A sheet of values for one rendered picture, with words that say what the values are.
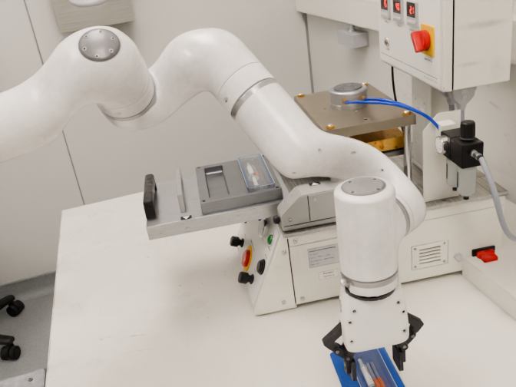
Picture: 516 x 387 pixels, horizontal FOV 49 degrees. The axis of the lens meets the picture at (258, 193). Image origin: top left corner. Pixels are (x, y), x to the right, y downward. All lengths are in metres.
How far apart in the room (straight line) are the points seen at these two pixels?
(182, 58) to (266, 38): 1.83
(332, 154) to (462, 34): 0.37
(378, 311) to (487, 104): 0.89
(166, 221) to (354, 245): 0.46
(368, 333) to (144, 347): 0.48
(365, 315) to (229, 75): 0.41
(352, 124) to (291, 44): 1.70
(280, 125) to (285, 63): 1.95
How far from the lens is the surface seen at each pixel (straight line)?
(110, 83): 0.85
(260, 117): 0.83
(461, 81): 1.10
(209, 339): 1.15
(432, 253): 1.21
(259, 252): 1.22
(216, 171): 1.29
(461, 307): 1.18
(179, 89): 0.92
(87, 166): 2.73
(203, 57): 0.88
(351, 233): 0.78
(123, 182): 2.77
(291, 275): 1.14
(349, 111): 1.16
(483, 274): 1.20
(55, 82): 0.88
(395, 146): 1.16
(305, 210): 1.08
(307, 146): 0.81
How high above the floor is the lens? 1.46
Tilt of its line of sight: 25 degrees down
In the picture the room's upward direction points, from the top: 8 degrees counter-clockwise
